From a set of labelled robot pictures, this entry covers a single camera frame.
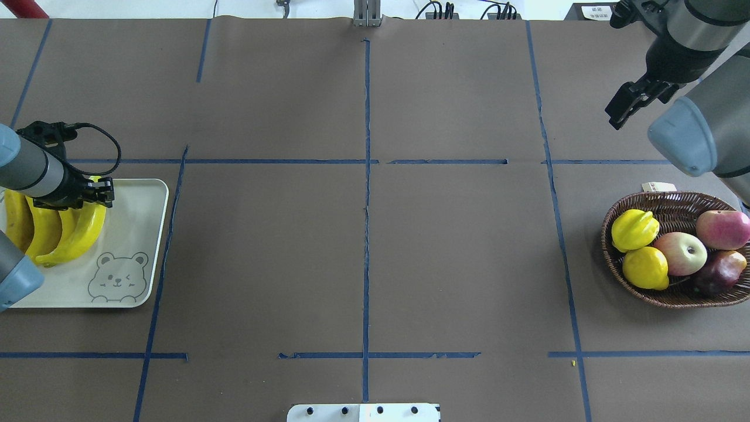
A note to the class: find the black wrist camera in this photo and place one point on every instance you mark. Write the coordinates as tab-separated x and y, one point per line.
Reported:
625	13
50	136

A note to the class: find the aluminium frame post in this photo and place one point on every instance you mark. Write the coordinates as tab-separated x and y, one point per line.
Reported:
367	13

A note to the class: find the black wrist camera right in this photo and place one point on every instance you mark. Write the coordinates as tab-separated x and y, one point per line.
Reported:
625	13

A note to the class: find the yellow banana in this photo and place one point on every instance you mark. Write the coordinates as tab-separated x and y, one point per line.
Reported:
47	226
69	221
90	226
19	222

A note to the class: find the pink red apple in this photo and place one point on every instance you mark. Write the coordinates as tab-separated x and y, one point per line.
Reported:
723	229

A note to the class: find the dark red pomegranate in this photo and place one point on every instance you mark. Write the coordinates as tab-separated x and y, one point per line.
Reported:
720	273

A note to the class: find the yellow starfruit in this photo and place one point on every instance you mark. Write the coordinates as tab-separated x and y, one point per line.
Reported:
634	229

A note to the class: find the brown wicker basket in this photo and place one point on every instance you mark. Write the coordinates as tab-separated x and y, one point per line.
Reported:
676	212

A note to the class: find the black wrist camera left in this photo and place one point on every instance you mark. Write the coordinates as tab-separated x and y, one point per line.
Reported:
50	136

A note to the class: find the white rectangular tray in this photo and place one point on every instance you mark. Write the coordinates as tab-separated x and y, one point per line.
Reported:
119	269

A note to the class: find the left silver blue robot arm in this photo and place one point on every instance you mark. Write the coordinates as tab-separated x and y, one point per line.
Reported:
34	163

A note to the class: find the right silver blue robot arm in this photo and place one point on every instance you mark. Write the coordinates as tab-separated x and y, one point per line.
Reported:
706	127

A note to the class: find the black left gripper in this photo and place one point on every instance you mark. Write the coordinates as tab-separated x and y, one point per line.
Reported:
68	186

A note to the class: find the pale green red apple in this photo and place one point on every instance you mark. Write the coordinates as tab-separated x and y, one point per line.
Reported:
684	253

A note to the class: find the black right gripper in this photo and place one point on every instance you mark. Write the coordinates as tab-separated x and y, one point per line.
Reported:
670	60

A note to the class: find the paper price tag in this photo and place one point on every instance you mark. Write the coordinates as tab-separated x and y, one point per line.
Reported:
656	187

